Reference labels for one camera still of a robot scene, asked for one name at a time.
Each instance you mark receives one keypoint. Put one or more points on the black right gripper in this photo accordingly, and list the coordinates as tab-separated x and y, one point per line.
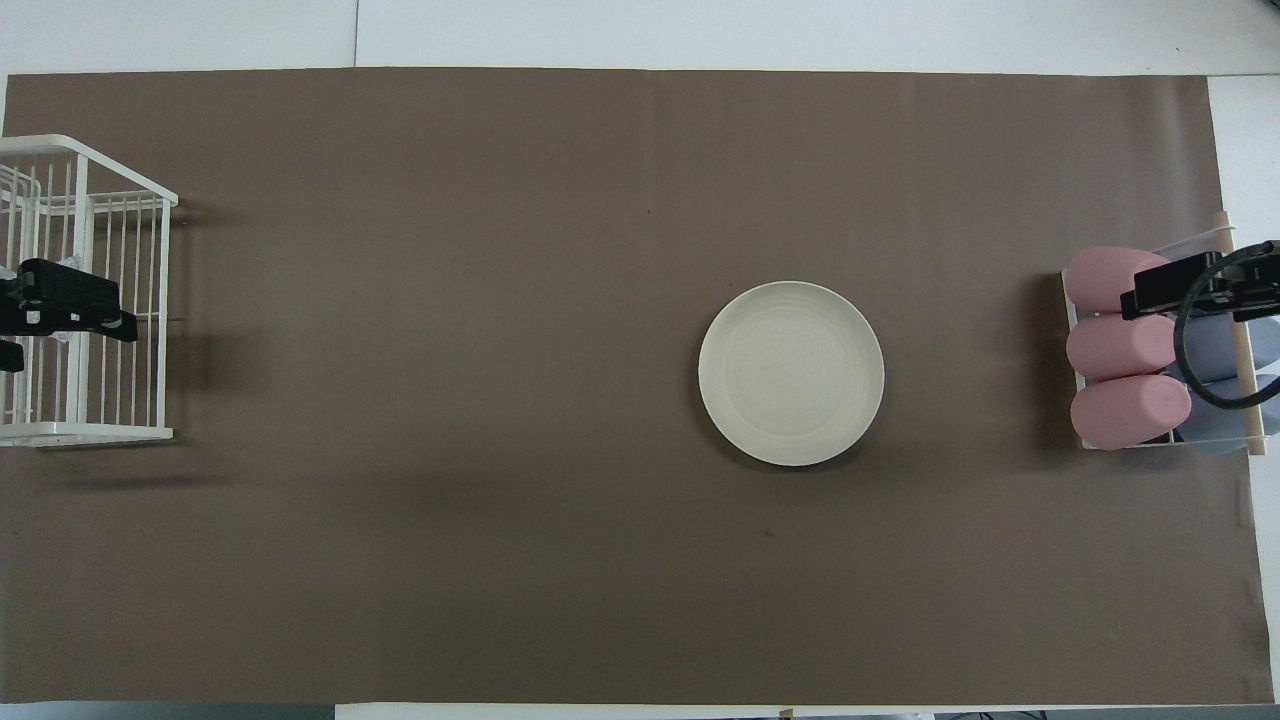
1160	285

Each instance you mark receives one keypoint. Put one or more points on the brown table mat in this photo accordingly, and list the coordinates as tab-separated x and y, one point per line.
500	250

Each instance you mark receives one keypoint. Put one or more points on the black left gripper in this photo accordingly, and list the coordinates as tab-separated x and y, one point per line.
65	295

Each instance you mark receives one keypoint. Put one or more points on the white cup holder rack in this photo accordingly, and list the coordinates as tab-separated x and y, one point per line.
1245	350

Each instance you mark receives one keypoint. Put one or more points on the cream round plate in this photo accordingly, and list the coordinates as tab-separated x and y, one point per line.
790	373

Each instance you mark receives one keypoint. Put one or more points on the pink cup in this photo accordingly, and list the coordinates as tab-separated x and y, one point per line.
1100	280
1130	412
1120	347

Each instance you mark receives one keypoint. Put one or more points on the blue cup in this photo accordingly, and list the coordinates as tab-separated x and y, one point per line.
1210	350
1215	425

